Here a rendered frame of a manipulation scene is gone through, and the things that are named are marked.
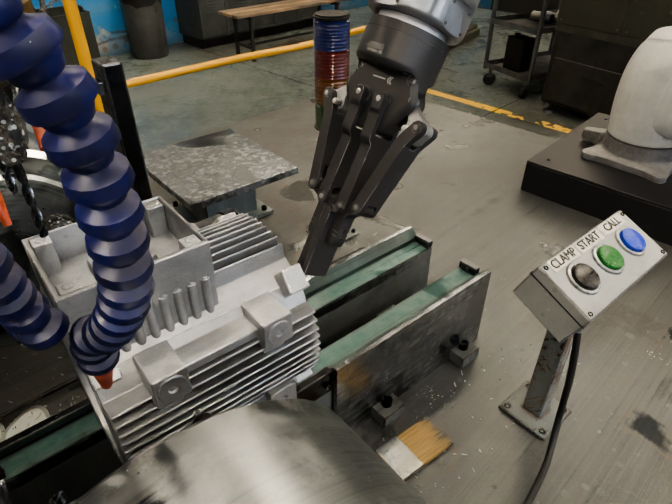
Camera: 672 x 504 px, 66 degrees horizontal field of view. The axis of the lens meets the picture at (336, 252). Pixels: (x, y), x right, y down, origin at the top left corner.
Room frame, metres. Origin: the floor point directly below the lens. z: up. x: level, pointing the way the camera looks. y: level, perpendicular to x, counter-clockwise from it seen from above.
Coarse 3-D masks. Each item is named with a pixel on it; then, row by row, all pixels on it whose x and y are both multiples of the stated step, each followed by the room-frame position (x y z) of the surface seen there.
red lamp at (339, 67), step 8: (320, 56) 0.87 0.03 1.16; (328, 56) 0.86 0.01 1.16; (336, 56) 0.86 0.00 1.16; (344, 56) 0.87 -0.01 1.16; (320, 64) 0.87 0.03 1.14; (328, 64) 0.86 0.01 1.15; (336, 64) 0.86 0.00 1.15; (344, 64) 0.87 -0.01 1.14; (320, 72) 0.87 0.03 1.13; (328, 72) 0.86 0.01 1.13; (336, 72) 0.86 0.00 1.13; (344, 72) 0.87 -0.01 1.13
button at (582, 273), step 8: (576, 264) 0.41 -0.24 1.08; (584, 264) 0.41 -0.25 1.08; (576, 272) 0.40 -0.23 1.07; (584, 272) 0.40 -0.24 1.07; (592, 272) 0.40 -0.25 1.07; (576, 280) 0.39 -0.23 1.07; (584, 280) 0.39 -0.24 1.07; (592, 280) 0.40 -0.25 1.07; (584, 288) 0.39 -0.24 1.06; (592, 288) 0.39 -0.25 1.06
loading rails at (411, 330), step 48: (384, 240) 0.67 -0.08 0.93; (432, 240) 0.67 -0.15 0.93; (336, 288) 0.57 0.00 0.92; (384, 288) 0.61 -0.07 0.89; (432, 288) 0.57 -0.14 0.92; (480, 288) 0.57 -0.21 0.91; (336, 336) 0.54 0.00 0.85; (384, 336) 0.46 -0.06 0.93; (432, 336) 0.51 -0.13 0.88; (336, 384) 0.40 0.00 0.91; (384, 384) 0.45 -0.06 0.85; (48, 432) 0.33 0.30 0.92; (96, 432) 0.33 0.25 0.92; (48, 480) 0.30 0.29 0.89; (96, 480) 0.32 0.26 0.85
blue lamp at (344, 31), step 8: (320, 24) 0.87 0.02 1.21; (328, 24) 0.86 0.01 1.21; (336, 24) 0.86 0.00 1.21; (344, 24) 0.87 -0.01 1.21; (320, 32) 0.87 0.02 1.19; (328, 32) 0.86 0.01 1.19; (336, 32) 0.86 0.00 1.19; (344, 32) 0.87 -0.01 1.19; (320, 40) 0.87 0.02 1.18; (328, 40) 0.86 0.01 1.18; (336, 40) 0.86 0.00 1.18; (344, 40) 0.87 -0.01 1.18; (320, 48) 0.87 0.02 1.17; (328, 48) 0.86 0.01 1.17; (336, 48) 0.86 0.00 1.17; (344, 48) 0.87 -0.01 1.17
